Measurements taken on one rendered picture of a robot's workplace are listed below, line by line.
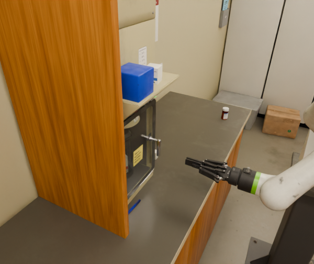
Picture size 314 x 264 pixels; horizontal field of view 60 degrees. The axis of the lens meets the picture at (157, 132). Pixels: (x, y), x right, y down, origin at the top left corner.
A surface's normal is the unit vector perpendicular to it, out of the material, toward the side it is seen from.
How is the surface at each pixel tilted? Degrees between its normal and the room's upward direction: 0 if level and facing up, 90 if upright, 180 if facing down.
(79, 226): 0
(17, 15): 90
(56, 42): 90
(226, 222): 0
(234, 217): 0
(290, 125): 89
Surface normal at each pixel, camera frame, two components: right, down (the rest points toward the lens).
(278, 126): -0.39, 0.51
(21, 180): 0.88, 0.26
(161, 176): 0.02, -0.85
